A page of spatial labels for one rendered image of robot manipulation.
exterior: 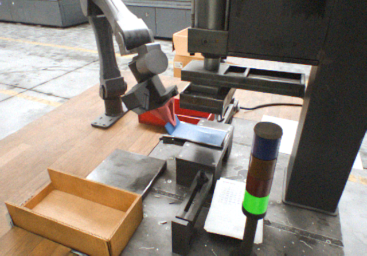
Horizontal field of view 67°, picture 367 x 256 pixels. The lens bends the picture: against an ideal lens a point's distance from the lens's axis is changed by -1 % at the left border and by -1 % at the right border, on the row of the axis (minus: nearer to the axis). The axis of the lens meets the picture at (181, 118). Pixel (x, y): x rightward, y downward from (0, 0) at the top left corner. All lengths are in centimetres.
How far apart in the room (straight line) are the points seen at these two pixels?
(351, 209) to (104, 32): 184
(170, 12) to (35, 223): 527
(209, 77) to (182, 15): 500
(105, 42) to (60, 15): 656
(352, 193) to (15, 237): 206
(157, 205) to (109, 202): 11
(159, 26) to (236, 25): 533
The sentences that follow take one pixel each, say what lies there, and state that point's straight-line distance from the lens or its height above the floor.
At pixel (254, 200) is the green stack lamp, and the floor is 108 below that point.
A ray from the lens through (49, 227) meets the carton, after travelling 63.
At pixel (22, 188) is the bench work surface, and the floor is 90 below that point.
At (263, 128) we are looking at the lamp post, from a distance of 39.
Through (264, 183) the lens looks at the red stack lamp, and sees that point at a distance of 43.
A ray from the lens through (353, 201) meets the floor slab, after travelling 225.
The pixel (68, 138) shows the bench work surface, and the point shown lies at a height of 90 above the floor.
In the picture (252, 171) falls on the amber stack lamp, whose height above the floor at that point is 113.
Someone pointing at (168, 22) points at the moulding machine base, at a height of 38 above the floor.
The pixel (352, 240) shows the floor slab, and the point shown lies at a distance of 200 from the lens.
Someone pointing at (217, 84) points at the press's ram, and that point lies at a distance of 61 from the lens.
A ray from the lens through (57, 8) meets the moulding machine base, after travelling 750.
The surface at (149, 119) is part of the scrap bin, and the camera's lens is 96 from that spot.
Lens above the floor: 139
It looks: 29 degrees down
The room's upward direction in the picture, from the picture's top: straight up
